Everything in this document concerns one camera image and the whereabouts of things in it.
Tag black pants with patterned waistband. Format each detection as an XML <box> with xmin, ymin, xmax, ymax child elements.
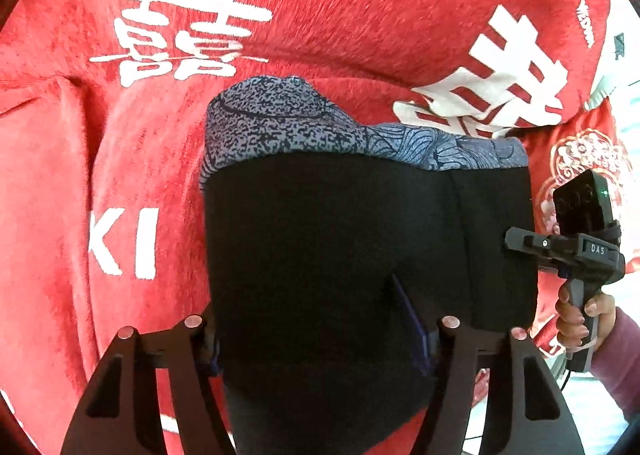
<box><xmin>199</xmin><ymin>76</ymin><xmax>538</xmax><ymax>455</ymax></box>

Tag person's right hand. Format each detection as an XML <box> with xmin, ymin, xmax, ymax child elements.
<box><xmin>556</xmin><ymin>284</ymin><xmax>619</xmax><ymax>351</ymax></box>

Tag person's right forearm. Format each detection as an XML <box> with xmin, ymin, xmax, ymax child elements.
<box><xmin>590</xmin><ymin>307</ymin><xmax>640</xmax><ymax>421</ymax></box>

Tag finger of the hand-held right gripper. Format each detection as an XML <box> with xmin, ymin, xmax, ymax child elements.
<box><xmin>504</xmin><ymin>227</ymin><xmax>556</xmax><ymax>261</ymax></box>

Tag red blanket with white print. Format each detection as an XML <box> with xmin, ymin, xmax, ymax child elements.
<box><xmin>0</xmin><ymin>0</ymin><xmax>613</xmax><ymax>455</ymax></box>

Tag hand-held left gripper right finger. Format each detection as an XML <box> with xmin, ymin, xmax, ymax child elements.
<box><xmin>390</xmin><ymin>274</ymin><xmax>586</xmax><ymax>455</ymax></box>

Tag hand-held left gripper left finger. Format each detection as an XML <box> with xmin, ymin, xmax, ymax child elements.
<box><xmin>60</xmin><ymin>305</ymin><xmax>236</xmax><ymax>455</ymax></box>

